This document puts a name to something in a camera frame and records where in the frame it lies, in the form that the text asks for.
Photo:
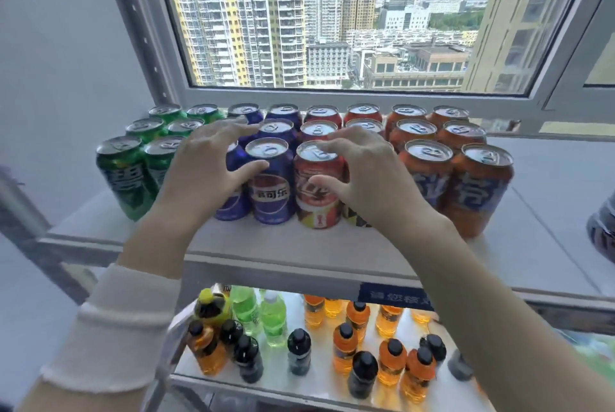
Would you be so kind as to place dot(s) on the person's right thumb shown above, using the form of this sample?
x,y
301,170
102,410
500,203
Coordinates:
x,y
329,183

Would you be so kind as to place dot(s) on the white shelf rack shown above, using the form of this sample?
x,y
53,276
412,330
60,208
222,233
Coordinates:
x,y
288,253

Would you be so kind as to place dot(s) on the person's left hand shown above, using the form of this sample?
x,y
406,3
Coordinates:
x,y
199,176

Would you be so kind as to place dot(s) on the person's right hand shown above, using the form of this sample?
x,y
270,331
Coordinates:
x,y
379,186

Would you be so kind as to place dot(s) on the green drink bottle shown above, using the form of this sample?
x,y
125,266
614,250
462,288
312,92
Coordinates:
x,y
274,318
245,308

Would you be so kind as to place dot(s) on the dark rounded object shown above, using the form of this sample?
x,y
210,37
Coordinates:
x,y
603,231

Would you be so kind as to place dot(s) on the group of orange drink bottles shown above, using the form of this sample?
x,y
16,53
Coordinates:
x,y
345,349

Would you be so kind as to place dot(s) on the yellow drink bottle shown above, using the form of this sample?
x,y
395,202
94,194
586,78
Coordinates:
x,y
211,308

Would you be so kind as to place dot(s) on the blue shelf label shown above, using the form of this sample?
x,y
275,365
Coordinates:
x,y
394,295

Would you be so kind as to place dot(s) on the person's left forearm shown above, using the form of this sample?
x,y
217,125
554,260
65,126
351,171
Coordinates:
x,y
153,243

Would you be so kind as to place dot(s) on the cluster of blue cans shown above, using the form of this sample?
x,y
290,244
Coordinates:
x,y
271,195

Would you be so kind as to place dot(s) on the cluster of red cans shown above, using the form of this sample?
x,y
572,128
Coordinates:
x,y
312,203

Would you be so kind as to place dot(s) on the cluster of green cans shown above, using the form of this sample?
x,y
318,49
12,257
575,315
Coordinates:
x,y
127,181

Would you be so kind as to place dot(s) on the white knit sleeve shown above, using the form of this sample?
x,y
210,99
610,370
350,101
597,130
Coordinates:
x,y
115,330

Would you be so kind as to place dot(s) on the person's right forearm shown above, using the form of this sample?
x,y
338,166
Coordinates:
x,y
480,311

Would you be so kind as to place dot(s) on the blue soda can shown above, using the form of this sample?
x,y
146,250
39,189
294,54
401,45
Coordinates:
x,y
235,207

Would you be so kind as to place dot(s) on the person's left thumb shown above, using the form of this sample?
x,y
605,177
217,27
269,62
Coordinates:
x,y
247,172

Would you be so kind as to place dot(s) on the grey window frame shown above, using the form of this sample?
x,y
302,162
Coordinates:
x,y
336,97

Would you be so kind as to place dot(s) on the dark black-capped bottle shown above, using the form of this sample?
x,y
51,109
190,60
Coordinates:
x,y
299,354
249,361
230,336
363,375
435,347

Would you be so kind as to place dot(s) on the cluster of orange cans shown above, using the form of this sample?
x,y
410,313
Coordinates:
x,y
473,195

